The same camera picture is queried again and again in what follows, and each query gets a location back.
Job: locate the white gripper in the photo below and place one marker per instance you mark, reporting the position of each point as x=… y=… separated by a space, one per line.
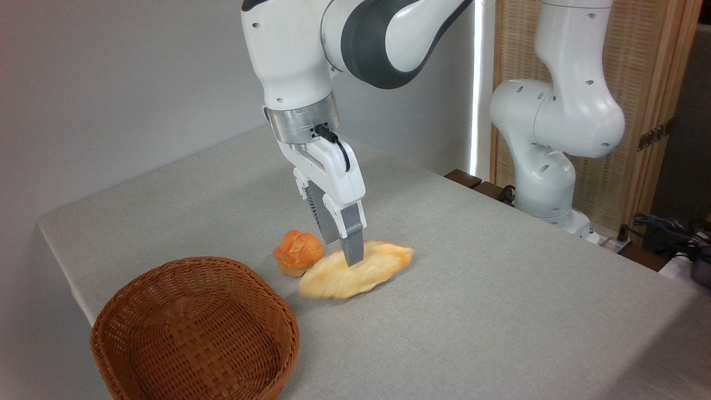
x=336 y=178

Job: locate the long pale braided bread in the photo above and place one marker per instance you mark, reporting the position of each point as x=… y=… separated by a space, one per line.
x=344 y=280

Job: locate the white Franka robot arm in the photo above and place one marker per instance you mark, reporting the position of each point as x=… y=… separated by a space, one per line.
x=289 y=55

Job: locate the round orange bread roll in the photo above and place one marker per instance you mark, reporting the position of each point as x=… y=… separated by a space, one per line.
x=294 y=250

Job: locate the grey tablecloth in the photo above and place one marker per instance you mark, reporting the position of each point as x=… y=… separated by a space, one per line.
x=472 y=305

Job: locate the brown woven wicker basket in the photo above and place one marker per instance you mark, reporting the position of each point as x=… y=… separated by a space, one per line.
x=194 y=333

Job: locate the white vertical pole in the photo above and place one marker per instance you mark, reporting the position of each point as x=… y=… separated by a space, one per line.
x=482 y=111

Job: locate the white power strip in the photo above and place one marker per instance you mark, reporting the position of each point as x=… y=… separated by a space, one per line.
x=608 y=241

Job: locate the metal screen hinge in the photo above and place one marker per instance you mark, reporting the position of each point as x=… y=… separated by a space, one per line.
x=655 y=135

